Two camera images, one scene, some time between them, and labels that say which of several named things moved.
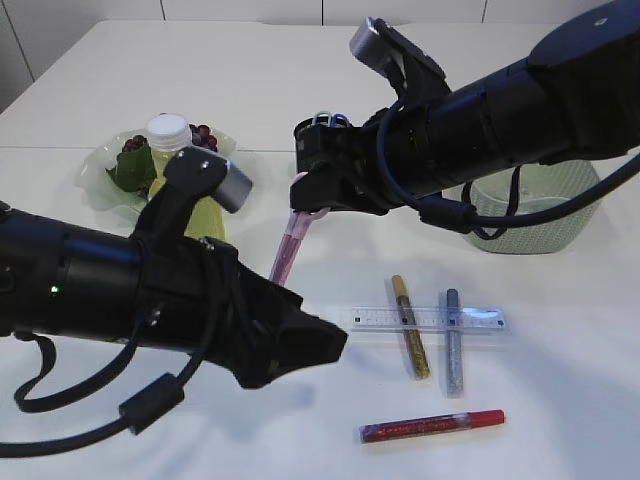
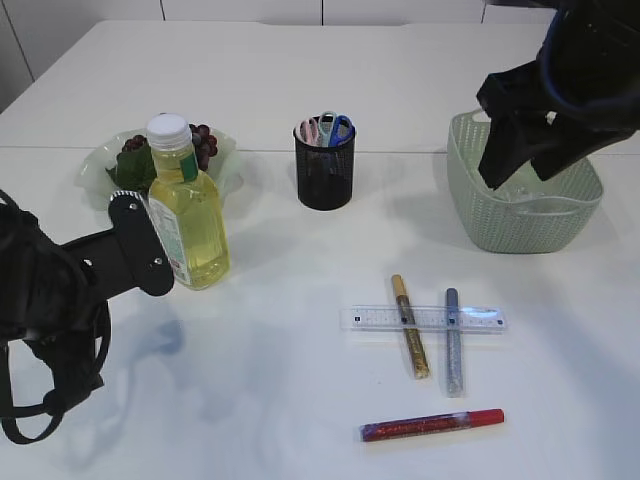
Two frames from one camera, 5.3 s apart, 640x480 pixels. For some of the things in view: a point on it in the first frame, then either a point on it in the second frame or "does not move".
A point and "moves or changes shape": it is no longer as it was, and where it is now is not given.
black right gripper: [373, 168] to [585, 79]
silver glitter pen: [454, 347] does not move
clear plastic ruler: [429, 319] does not move
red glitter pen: [430, 424] does not move
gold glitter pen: [413, 336] does not move
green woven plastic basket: [541, 186] does not move
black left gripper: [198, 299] to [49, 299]
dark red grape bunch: [135, 166] does not move
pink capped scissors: [293, 238] moves or changes shape
